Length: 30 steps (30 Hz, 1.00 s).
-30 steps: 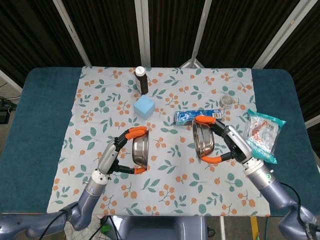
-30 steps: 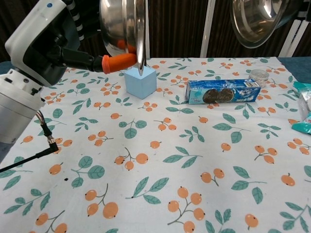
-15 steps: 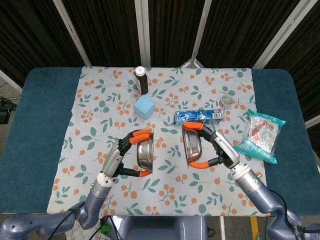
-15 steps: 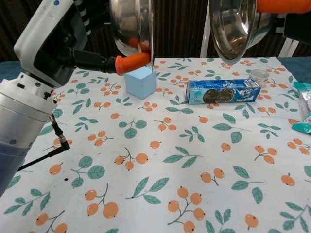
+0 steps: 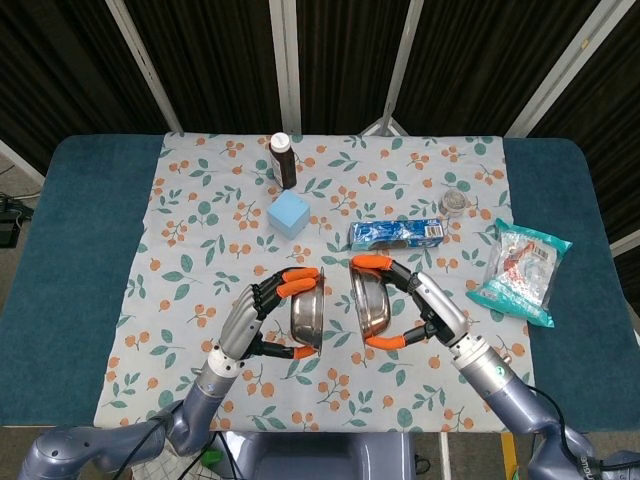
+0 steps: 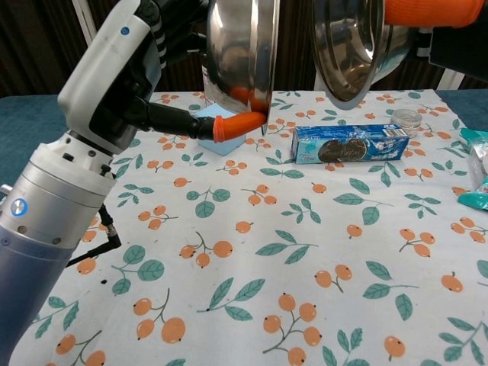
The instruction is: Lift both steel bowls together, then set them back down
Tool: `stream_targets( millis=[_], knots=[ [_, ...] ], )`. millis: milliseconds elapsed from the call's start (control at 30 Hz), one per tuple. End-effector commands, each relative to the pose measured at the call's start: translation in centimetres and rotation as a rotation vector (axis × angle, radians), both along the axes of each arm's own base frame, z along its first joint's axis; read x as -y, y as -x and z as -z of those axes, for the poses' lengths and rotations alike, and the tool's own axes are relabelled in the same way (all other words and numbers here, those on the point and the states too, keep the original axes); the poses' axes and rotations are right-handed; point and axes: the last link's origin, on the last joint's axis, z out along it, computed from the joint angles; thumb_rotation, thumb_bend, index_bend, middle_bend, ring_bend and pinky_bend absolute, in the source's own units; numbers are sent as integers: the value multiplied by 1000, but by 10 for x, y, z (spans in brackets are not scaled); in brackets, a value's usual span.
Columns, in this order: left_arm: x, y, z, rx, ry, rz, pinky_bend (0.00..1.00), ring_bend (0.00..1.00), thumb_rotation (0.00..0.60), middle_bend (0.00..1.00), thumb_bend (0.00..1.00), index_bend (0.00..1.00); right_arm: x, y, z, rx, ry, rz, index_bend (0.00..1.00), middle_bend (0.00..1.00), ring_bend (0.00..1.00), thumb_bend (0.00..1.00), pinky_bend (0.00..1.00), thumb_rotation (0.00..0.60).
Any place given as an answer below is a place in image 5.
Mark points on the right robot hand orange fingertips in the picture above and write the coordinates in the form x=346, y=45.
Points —
x=440, y=305

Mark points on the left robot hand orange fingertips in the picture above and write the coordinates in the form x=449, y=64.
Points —
x=242, y=320

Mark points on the small stainless steel bowl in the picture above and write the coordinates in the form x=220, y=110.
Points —
x=372, y=310
x=307, y=320

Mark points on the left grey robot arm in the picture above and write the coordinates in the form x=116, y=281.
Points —
x=200, y=405

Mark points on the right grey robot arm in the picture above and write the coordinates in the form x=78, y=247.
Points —
x=510, y=395

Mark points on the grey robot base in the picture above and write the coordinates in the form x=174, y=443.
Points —
x=325, y=457

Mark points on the blue cookie box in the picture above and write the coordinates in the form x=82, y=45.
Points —
x=395, y=235

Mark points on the teal snack bag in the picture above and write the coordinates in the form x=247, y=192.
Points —
x=520, y=270

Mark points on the clear round plastic container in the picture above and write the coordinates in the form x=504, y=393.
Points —
x=454, y=202

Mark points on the light blue cube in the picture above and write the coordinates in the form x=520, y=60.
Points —
x=287, y=215

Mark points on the small green object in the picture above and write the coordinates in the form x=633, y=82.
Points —
x=212, y=456

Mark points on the floral print tablecloth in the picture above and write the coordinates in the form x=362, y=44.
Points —
x=320, y=200

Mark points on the brown bottle white cap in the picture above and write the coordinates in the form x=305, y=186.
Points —
x=284, y=167

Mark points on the teal table cover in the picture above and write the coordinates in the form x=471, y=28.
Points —
x=70, y=250

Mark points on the white tripod stand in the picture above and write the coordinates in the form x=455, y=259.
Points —
x=385, y=124

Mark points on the black power strip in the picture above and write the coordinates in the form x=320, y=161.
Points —
x=9, y=222

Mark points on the white partition frame post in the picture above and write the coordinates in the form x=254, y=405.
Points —
x=404, y=55
x=145, y=70
x=627, y=245
x=286, y=65
x=20, y=160
x=565, y=70

